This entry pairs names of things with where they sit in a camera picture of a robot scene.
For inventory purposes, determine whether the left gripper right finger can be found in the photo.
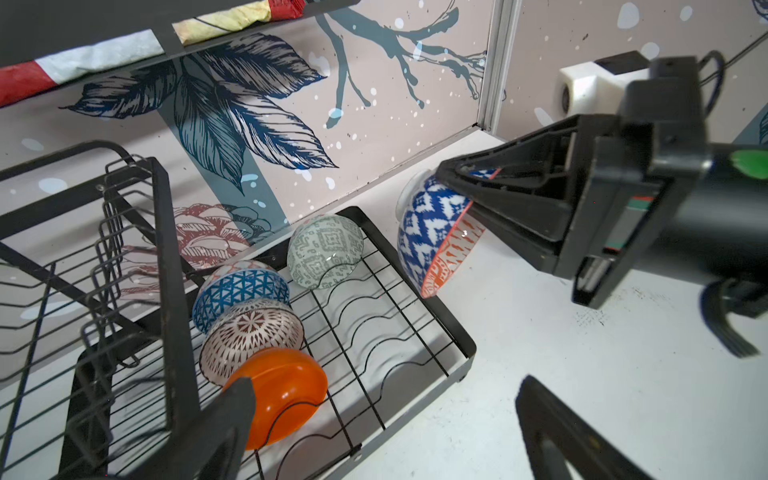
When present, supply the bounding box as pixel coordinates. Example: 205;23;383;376
515;375;649;479

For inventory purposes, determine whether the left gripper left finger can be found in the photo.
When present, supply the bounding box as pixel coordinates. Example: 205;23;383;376
127;378;256;479

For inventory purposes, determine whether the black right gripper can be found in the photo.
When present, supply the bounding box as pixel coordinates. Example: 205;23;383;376
436;57;712;309

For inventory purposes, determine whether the orange plastic bowl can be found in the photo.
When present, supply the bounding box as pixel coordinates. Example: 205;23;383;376
225;347;328;450

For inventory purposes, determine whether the red and blue patterned bowl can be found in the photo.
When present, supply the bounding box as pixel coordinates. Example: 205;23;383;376
395;170;485;298

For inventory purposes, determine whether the white maroon patterned bowl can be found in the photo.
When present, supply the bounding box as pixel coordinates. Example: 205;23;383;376
199;298;304;387

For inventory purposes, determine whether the black wire dish rack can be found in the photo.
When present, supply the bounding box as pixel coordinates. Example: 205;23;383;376
1;141;477;479

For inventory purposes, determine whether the dark blue patterned bowl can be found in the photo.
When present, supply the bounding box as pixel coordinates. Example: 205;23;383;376
191;261;290;333

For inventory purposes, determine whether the grey green patterned bowl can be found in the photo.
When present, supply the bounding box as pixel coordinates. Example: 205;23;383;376
287;215;364;290

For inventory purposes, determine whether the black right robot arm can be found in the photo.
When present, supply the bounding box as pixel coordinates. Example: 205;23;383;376
436;51;767;316

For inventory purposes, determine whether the red cassava chips bag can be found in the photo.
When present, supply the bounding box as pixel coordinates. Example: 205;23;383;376
1;0;306;107

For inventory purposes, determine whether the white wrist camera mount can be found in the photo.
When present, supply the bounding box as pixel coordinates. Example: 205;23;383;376
553;51;650;119

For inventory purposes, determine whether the black wall shelf basket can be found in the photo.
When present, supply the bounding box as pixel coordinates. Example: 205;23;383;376
0;0;361;68

